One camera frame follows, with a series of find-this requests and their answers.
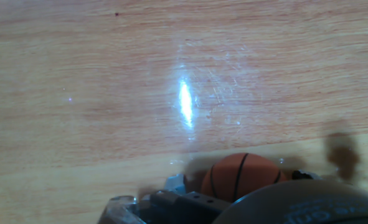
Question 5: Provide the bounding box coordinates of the gripper left finger with tactile pad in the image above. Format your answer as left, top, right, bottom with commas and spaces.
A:
139, 173, 233, 224

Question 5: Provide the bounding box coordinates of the gripper right finger with tactile pad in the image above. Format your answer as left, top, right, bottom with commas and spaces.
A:
291, 169, 324, 181

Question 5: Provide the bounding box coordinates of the small orange toy basketball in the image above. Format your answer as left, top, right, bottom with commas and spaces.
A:
200, 152, 289, 203

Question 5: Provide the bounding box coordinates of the glossy wooden board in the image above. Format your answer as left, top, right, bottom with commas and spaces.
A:
0, 0, 368, 224

